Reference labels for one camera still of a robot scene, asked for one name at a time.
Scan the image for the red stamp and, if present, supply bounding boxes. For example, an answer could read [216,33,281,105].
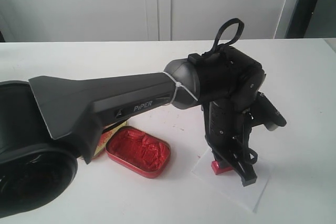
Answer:
[211,161,233,175]

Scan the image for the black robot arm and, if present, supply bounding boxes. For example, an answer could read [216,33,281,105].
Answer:
[1,44,265,217]

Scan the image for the white paper sheet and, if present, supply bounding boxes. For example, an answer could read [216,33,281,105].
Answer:
[192,148,274,212]

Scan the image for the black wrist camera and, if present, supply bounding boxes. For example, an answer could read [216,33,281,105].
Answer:
[250,92,287,131]

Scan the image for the red ink tin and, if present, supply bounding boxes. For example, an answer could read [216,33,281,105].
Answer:
[105,126,171,179]

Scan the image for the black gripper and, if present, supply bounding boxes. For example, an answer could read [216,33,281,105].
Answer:
[202,99,257,187]

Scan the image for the gold tin lid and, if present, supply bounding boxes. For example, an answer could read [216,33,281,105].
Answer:
[92,121,128,159]

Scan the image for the white cabinet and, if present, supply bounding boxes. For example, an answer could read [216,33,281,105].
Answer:
[1,0,297,42]

